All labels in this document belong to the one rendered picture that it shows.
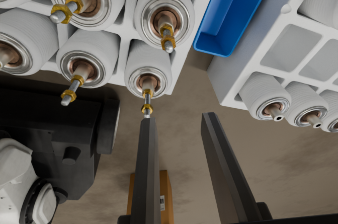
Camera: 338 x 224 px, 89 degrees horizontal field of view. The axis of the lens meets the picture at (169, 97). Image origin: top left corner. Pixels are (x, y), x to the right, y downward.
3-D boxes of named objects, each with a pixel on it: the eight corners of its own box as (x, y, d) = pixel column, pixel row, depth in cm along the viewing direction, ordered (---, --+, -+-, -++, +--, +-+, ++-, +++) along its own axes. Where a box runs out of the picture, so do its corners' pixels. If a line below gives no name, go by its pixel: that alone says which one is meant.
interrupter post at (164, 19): (172, 29, 28) (174, 38, 25) (157, 30, 27) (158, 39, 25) (173, 14, 26) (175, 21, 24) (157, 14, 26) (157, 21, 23)
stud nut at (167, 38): (176, 47, 22) (176, 50, 21) (163, 50, 22) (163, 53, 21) (173, 32, 21) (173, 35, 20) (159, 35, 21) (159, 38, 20)
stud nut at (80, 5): (68, 10, 22) (66, 11, 21) (65, -6, 21) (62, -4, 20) (84, 12, 22) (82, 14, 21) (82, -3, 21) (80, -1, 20)
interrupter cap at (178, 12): (187, 45, 29) (188, 47, 29) (143, 46, 29) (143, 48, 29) (191, -6, 24) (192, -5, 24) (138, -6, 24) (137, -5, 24)
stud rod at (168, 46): (169, 28, 26) (174, 52, 20) (163, 30, 26) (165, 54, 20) (168, 22, 25) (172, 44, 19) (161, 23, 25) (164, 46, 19)
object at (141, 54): (156, 64, 52) (157, 106, 38) (126, 50, 48) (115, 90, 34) (174, 37, 47) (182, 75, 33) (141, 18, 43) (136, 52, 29)
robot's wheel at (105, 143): (118, 123, 78) (109, 165, 63) (106, 122, 77) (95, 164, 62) (122, 89, 66) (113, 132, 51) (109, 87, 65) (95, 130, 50)
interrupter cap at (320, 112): (308, 126, 47) (310, 128, 47) (286, 123, 46) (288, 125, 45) (332, 107, 43) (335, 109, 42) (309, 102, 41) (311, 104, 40)
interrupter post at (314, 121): (309, 119, 45) (318, 129, 43) (302, 118, 45) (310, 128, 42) (316, 113, 44) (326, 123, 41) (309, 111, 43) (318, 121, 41)
